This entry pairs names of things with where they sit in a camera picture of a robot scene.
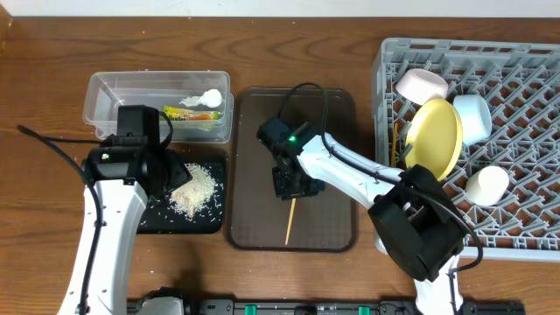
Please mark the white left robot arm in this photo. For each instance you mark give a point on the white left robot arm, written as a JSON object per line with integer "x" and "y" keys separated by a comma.
{"x": 112, "y": 213}

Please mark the green snack wrapper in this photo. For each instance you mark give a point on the green snack wrapper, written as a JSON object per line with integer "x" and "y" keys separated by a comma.
{"x": 185, "y": 114}

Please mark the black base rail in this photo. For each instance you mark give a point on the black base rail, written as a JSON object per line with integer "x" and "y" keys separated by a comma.
{"x": 170, "y": 301}

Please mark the white tissue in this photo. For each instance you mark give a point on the white tissue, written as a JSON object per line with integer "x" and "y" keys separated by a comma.
{"x": 211, "y": 98}

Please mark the pale green cup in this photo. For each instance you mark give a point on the pale green cup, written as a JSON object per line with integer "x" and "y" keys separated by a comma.
{"x": 487, "y": 186}

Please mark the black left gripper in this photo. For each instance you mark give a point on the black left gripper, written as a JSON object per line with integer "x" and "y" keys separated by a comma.
{"x": 176, "y": 173}

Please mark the black waste tray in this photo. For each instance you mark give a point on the black waste tray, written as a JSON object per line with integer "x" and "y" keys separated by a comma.
{"x": 159, "y": 218}

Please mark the yellow plate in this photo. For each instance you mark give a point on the yellow plate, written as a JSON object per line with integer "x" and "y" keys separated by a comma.
{"x": 436, "y": 138}

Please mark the light blue bowl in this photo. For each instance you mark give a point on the light blue bowl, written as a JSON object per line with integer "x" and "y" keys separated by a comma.
{"x": 475, "y": 118}

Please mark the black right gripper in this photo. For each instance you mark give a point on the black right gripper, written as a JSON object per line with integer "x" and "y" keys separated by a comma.
{"x": 285, "y": 192}

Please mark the pile of rice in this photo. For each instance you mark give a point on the pile of rice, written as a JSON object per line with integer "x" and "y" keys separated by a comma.
{"x": 192, "y": 196}

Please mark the clear plastic waste bin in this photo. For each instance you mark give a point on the clear plastic waste bin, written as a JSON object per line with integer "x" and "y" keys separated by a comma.
{"x": 108, "y": 91}

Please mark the grey dishwasher rack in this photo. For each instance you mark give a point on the grey dishwasher rack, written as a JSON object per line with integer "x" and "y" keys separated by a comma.
{"x": 520, "y": 84}

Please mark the wooden chopstick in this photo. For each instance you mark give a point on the wooden chopstick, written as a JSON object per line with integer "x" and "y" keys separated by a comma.
{"x": 394, "y": 145}
{"x": 290, "y": 220}

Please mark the pink bowl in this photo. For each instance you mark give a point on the pink bowl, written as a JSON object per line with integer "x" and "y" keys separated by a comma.
{"x": 421, "y": 86}

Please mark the dark brown serving tray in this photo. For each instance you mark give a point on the dark brown serving tray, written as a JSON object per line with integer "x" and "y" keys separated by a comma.
{"x": 257, "y": 218}

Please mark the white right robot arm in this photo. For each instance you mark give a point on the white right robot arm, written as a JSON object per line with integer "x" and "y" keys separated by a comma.
{"x": 417, "y": 225}

